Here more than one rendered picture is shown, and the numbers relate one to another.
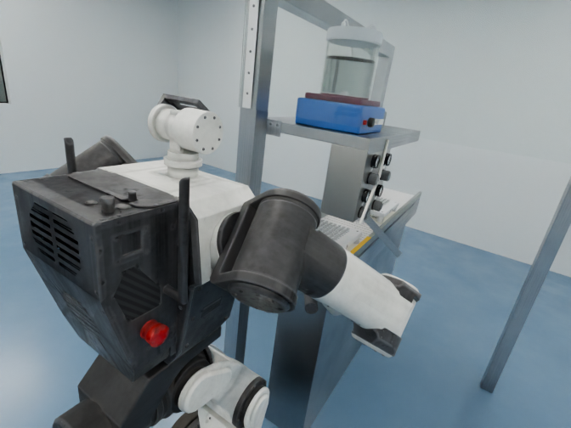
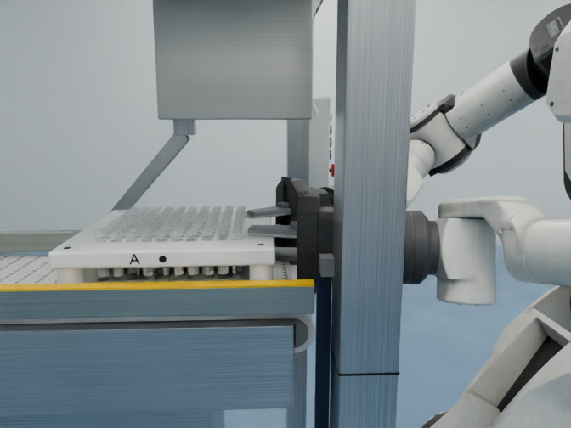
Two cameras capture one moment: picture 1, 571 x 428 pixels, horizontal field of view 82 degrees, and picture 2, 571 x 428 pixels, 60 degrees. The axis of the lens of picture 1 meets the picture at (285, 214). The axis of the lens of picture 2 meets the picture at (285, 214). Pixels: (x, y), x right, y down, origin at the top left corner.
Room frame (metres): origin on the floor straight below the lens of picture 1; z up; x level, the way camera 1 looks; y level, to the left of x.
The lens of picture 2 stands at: (1.32, 0.49, 1.12)
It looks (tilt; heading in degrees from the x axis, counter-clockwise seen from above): 11 degrees down; 237
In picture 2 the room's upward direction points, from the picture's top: straight up
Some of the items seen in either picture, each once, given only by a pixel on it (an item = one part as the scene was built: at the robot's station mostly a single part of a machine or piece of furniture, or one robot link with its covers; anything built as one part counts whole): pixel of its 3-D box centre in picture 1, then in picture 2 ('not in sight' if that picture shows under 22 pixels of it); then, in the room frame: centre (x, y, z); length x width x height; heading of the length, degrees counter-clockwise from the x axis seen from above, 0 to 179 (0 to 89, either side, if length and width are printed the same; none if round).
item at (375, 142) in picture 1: (347, 130); not in sight; (1.21, -0.18, 1.33); 0.62 x 0.38 x 0.04; 150
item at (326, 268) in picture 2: not in sight; (326, 264); (1.01, 0.09, 0.97); 0.02 x 0.01 x 0.02; 60
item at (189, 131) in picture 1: (185, 135); not in sight; (0.54, 0.18, 1.35); 0.10 x 0.07 x 0.09; 60
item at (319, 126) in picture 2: not in sight; (316, 142); (0.43, -0.73, 1.05); 0.17 x 0.06 x 0.26; 60
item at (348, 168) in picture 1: (357, 177); (236, 51); (0.97, -0.20, 1.22); 0.22 x 0.11 x 0.20; 150
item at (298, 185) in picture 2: not in sight; (315, 215); (0.87, -0.13, 0.97); 0.12 x 0.10 x 0.13; 2
